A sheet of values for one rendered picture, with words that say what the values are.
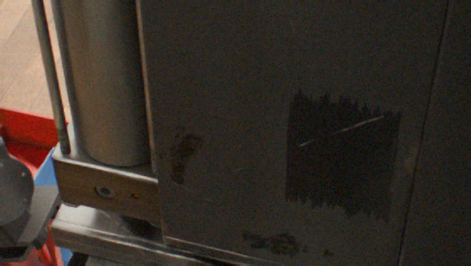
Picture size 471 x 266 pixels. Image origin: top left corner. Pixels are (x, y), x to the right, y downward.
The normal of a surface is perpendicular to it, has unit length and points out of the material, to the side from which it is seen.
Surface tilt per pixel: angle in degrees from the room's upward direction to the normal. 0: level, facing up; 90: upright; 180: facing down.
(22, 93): 0
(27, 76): 0
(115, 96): 90
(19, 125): 90
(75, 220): 0
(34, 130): 90
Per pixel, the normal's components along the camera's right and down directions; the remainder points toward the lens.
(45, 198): -0.40, -0.69
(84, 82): -0.53, 0.63
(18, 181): 0.61, 0.29
